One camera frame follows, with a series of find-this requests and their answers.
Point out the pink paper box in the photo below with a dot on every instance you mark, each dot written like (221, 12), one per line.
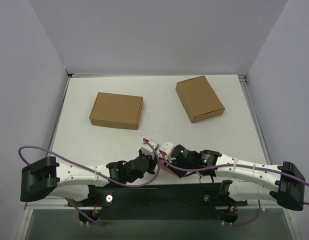
(163, 163)

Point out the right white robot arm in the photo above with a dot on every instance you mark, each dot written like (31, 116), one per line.
(248, 181)

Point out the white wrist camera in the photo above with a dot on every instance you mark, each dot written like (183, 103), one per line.
(149, 147)
(166, 148)

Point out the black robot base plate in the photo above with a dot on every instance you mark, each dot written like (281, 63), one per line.
(196, 201)

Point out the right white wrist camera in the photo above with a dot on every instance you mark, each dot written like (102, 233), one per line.
(166, 148)

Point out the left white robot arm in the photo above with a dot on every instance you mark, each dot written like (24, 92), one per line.
(72, 180)

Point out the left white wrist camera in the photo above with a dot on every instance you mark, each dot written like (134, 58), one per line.
(149, 147)

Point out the brown cardboard box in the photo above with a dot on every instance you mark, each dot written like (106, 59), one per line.
(117, 111)
(198, 99)

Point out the aluminium table frame rail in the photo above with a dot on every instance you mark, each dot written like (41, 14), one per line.
(244, 86)

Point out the left brown cardboard box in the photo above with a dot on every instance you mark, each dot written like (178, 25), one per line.
(117, 111)

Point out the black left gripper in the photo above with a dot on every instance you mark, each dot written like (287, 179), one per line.
(149, 163)

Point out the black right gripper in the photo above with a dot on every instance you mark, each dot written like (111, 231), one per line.
(168, 163)

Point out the right brown cardboard box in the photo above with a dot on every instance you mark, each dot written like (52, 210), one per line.
(198, 99)

